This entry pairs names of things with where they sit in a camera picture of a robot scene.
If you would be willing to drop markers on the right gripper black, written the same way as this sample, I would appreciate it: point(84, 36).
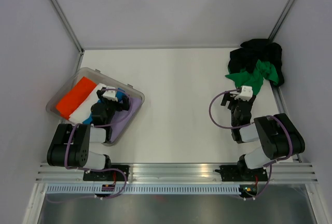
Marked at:
point(249, 101)

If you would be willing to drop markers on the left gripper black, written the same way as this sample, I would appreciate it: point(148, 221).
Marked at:
point(124, 106)

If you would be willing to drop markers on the black t shirt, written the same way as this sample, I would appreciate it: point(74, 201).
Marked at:
point(253, 50)

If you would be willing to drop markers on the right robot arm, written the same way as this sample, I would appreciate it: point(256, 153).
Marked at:
point(279, 139)

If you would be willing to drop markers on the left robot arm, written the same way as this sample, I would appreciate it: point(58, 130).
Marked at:
point(69, 147)

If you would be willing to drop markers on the blue rolled t shirt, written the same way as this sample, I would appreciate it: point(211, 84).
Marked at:
point(119, 95)

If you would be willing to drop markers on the lilac rolled t shirt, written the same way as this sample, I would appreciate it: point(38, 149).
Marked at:
point(119, 128)

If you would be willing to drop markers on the green t shirt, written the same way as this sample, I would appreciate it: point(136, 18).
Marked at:
point(262, 71)

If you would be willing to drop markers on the clear plastic bin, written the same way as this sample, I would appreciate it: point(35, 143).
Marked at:
point(96, 77)

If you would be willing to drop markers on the white rolled t shirt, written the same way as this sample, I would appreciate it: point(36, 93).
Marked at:
point(83, 111)

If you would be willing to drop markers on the orange rolled t shirt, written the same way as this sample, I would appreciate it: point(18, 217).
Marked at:
point(75, 97)

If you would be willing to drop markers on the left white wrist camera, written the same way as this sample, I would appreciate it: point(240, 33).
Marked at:
point(110, 94)

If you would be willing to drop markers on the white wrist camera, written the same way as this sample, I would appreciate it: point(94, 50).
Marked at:
point(110, 94)
point(245, 92)

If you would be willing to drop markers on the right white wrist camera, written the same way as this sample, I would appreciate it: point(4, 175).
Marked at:
point(245, 92)

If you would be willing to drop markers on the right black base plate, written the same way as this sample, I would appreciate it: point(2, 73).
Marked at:
point(230, 173)

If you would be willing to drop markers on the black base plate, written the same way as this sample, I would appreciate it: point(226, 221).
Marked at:
point(230, 173)
point(109, 175)

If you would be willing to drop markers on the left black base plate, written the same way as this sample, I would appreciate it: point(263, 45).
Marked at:
point(109, 175)

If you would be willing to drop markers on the aluminium front rail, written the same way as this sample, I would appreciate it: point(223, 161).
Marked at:
point(182, 173)

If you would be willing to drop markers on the white slotted cable duct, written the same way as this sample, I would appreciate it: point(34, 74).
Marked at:
point(143, 189)

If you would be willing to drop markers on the left aluminium frame post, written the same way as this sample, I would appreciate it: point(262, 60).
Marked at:
point(61, 15)

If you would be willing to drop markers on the aluminium frame post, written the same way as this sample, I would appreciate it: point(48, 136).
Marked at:
point(61, 15)
point(281, 19)

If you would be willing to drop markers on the right aluminium frame post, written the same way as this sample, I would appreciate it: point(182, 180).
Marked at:
point(281, 19)

